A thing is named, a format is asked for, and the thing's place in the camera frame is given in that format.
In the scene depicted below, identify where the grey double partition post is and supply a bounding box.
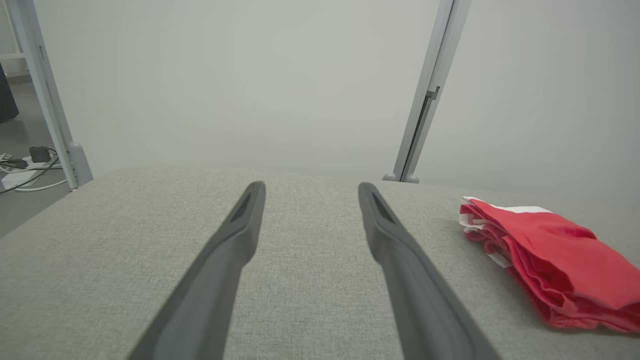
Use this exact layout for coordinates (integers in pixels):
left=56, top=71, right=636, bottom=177
left=392, top=0, right=472, bottom=182

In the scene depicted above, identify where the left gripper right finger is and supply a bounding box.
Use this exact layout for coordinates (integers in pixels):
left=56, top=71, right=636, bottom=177
left=358, top=182, right=502, bottom=360

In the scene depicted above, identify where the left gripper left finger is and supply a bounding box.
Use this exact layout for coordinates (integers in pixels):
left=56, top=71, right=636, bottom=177
left=127, top=181, right=267, bottom=360

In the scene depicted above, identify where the thin black floor cable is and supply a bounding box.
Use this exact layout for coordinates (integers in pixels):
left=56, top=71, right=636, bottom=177
left=0, top=157, right=62, bottom=195

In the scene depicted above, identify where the white floor cable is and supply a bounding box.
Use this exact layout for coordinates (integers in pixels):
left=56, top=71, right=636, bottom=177
left=14, top=178, right=69, bottom=194

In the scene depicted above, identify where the red Bulls jersey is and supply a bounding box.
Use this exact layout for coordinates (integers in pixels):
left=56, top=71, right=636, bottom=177
left=459, top=196, right=640, bottom=334

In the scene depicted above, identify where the white power strip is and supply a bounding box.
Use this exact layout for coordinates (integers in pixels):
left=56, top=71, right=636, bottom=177
left=0, top=155, right=65, bottom=190

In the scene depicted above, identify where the grey single partition post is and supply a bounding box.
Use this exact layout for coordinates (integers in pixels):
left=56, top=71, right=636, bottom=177
left=4, top=0, right=81, bottom=192

